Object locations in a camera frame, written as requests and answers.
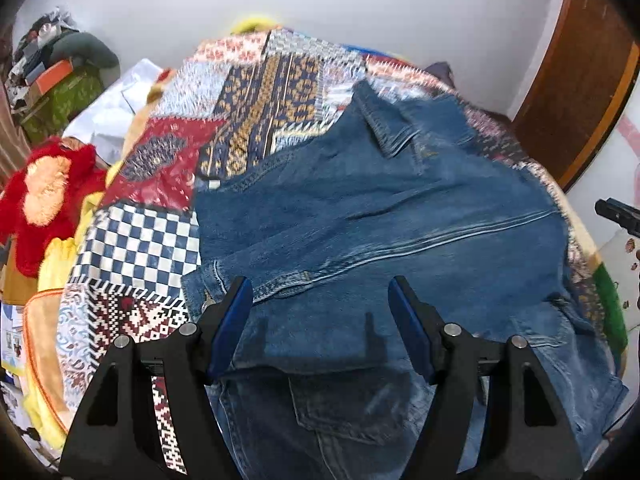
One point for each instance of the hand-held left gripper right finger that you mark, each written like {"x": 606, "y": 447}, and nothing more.
{"x": 412, "y": 330}

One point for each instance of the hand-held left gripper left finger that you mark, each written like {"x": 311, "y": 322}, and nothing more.
{"x": 232, "y": 325}

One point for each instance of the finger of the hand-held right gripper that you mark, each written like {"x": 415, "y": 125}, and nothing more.
{"x": 617, "y": 212}

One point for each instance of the blue denim jacket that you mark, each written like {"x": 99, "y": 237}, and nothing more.
{"x": 375, "y": 210}

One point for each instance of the pile of clothes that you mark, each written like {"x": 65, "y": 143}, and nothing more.
{"x": 35, "y": 42}

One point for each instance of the brown wooden door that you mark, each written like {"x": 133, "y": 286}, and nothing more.
{"x": 575, "y": 75}

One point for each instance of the printed cardboard box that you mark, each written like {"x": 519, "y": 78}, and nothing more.
{"x": 12, "y": 335}

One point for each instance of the patchwork printed blanket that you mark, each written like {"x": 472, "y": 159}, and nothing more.
{"x": 250, "y": 105}

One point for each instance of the grey bag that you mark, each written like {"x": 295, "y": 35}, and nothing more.
{"x": 441, "y": 72}

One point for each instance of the red plush toy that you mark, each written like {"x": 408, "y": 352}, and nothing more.
{"x": 45, "y": 195}

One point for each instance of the white cloth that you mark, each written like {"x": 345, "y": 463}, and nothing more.
{"x": 120, "y": 105}

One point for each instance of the green patterned box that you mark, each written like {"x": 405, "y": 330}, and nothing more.
{"x": 62, "y": 102}

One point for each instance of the striped brown curtain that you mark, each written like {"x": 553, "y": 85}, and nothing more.
{"x": 6, "y": 130}

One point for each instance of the orange box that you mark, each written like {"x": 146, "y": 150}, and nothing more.
{"x": 55, "y": 76}

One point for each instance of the grey green pillow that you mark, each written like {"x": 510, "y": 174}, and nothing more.
{"x": 92, "y": 50}

